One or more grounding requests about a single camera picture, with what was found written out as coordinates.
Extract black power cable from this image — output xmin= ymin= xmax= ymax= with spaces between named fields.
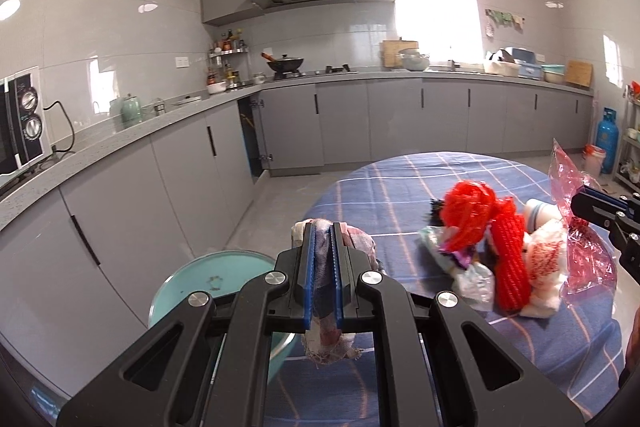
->
xmin=29 ymin=100 xmax=77 ymax=170

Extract clear green printed plastic bag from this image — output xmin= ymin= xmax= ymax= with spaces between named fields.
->
xmin=419 ymin=225 xmax=495 ymax=312

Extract metal storage shelf rack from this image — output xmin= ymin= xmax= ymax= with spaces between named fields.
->
xmin=614 ymin=81 xmax=640 ymax=193

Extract spice rack with bottles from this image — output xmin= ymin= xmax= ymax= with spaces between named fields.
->
xmin=206 ymin=28 xmax=248 ymax=94

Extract teal metal trash bin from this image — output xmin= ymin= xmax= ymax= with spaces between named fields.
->
xmin=147 ymin=248 xmax=298 ymax=385

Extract black wok on stove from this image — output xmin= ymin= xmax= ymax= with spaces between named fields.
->
xmin=260 ymin=52 xmax=304 ymax=80

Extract white red printed plastic bag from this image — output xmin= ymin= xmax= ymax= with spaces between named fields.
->
xmin=520 ymin=219 xmax=568 ymax=319

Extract blue gas cylinder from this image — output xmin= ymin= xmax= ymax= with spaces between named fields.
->
xmin=596 ymin=107 xmax=620 ymax=174

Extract grey lower kitchen cabinets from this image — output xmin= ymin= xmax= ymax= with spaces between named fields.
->
xmin=1 ymin=75 xmax=592 ymax=395

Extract microwave oven with dials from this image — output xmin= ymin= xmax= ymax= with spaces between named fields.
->
xmin=0 ymin=66 xmax=50 ymax=180

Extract white red plastic bucket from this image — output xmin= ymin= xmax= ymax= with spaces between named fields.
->
xmin=584 ymin=144 xmax=606 ymax=179

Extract metal pot on counter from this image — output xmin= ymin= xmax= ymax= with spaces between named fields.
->
xmin=398 ymin=49 xmax=430 ymax=72

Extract black scouring pad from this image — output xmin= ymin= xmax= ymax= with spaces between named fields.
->
xmin=427 ymin=198 xmax=445 ymax=227

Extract red mesh net bag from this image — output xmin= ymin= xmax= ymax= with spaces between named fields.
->
xmin=439 ymin=180 xmax=530 ymax=313

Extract wooden cutting board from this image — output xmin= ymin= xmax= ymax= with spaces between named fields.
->
xmin=380 ymin=39 xmax=419 ymax=69

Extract green ceramic kettle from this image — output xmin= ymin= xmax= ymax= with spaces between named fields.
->
xmin=120 ymin=93 xmax=143 ymax=128

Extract white paper cup blue band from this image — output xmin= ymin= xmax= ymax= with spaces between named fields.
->
xmin=524 ymin=198 xmax=562 ymax=233

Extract pink transparent plastic bag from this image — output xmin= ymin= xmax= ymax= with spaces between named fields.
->
xmin=548 ymin=140 xmax=617 ymax=300

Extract grey plastic wrapper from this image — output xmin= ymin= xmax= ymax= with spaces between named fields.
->
xmin=291 ymin=219 xmax=361 ymax=365

